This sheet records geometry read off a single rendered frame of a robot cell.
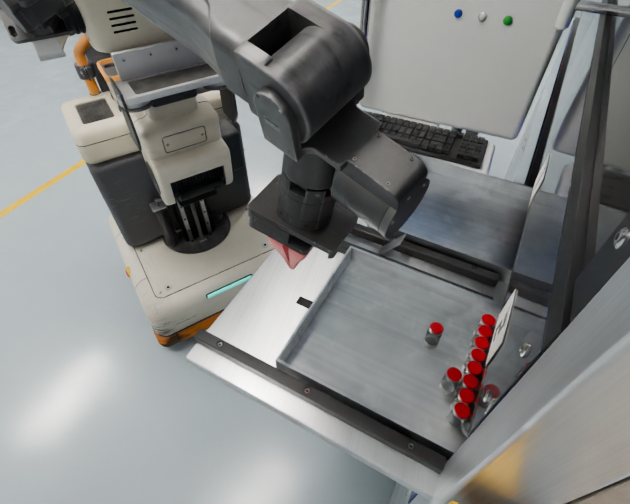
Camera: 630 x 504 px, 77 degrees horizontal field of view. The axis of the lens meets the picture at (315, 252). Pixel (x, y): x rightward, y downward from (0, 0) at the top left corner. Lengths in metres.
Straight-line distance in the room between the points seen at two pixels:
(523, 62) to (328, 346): 0.91
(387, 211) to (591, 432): 0.19
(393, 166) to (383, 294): 0.44
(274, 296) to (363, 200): 0.42
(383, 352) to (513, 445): 0.34
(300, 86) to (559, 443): 0.28
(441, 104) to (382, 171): 1.03
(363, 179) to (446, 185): 0.67
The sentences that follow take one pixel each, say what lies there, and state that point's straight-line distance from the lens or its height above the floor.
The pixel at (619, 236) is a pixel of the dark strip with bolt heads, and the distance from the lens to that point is 0.30.
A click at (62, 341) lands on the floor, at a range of 1.96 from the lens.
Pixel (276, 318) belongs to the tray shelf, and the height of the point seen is 0.88.
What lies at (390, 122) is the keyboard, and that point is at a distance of 1.27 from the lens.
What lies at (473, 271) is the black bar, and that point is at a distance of 0.77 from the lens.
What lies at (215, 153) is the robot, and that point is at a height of 0.79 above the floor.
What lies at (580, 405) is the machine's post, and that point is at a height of 1.23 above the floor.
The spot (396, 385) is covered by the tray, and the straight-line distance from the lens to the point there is 0.63.
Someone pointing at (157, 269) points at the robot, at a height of 0.28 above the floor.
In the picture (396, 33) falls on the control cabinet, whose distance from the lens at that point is 1.28.
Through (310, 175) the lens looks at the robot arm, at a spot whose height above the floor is 1.24.
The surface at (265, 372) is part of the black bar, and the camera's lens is 0.61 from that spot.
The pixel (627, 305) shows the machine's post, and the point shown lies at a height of 1.29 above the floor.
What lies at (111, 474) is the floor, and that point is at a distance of 1.63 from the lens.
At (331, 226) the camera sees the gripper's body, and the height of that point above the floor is 1.17.
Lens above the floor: 1.45
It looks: 48 degrees down
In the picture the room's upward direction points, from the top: straight up
